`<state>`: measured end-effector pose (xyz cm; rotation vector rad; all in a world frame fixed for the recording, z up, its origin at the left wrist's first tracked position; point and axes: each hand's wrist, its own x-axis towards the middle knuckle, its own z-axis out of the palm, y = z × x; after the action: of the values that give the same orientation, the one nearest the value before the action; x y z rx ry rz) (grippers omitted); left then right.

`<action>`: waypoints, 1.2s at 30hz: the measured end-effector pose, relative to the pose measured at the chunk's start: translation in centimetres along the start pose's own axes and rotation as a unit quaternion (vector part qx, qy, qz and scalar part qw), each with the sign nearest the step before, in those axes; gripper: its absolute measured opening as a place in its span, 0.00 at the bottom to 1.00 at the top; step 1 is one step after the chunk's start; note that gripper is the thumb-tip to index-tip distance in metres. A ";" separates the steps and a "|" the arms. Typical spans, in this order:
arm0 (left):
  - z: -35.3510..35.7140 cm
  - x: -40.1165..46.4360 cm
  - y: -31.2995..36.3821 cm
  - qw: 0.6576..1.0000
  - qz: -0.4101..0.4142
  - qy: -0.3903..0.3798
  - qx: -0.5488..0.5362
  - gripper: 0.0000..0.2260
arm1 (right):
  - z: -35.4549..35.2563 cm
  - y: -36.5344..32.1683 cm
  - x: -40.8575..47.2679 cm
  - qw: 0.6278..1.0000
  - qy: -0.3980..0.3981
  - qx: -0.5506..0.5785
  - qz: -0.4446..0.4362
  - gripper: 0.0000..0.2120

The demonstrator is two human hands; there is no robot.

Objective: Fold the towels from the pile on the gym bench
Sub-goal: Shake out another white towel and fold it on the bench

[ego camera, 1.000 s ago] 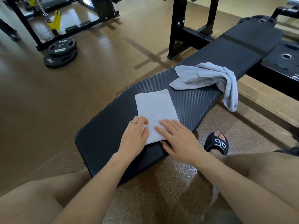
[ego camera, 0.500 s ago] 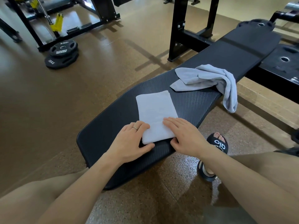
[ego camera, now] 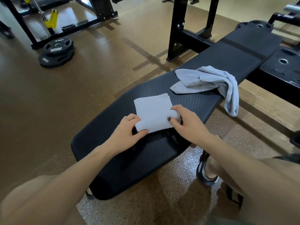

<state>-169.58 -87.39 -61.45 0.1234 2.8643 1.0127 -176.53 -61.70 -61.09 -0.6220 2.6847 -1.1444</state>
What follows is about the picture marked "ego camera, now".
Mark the black round weight plate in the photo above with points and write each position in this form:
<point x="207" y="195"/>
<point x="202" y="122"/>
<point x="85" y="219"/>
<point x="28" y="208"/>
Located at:
<point x="255" y="24"/>

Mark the light grey cloth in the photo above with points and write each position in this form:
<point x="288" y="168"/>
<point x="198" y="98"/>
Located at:
<point x="152" y="113"/>

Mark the chrome barbell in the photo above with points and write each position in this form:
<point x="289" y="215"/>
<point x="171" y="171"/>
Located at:
<point x="292" y="7"/>

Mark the black machine foot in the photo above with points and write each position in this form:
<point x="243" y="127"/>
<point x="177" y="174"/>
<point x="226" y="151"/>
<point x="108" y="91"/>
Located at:
<point x="5" y="30"/>

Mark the person's right hand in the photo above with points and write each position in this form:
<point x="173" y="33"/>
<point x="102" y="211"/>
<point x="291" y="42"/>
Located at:
<point x="189" y="128"/>

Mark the person's left thumb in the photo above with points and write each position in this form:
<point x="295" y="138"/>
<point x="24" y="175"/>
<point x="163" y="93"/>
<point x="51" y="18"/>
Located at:
<point x="140" y="135"/>

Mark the black upright bench frame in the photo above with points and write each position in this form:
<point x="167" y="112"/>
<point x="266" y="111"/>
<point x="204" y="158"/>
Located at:
<point x="179" y="30"/>

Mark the large black weight plate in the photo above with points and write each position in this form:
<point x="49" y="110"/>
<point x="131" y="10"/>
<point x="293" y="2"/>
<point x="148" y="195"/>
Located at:
<point x="55" y="59"/>

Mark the chrome rack bar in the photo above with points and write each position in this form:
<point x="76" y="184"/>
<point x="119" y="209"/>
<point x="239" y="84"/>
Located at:
<point x="38" y="9"/>

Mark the crumpled grey towel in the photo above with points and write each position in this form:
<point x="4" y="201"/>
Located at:
<point x="206" y="80"/>

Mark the small black weight plate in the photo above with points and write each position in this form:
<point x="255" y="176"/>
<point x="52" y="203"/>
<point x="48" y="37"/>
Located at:
<point x="58" y="46"/>

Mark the blue black right sandal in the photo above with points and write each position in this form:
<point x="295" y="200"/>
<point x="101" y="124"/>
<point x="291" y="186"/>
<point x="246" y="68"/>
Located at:
<point x="202" y="175"/>

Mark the black padded workout bench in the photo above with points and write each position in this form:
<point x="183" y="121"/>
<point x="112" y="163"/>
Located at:
<point x="145" y="156"/>

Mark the person's right forearm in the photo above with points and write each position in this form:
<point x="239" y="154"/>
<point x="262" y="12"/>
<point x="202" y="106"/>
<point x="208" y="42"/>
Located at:
<point x="246" y="175"/>

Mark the black power rack frame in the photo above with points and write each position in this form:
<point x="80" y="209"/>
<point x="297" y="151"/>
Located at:
<point x="98" y="9"/>

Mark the person's right thumb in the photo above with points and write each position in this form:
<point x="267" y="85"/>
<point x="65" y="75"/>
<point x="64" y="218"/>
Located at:
<point x="174" y="125"/>

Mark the person's left forearm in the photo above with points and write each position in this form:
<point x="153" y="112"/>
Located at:
<point x="70" y="180"/>

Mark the yellow rack attachment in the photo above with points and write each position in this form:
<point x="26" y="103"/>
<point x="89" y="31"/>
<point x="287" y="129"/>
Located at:
<point x="52" y="19"/>

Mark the dark left sandal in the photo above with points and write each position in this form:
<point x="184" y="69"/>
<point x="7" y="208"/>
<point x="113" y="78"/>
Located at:
<point x="90" y="195"/>

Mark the black square weight plate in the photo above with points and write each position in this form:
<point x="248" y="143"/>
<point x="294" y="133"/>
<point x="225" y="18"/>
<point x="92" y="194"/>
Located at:
<point x="283" y="67"/>

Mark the person's left hand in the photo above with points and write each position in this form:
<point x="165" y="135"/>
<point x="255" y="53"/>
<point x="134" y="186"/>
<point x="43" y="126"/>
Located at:
<point x="123" y="138"/>

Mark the person's right leg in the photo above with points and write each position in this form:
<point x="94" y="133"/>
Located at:
<point x="215" y="167"/>

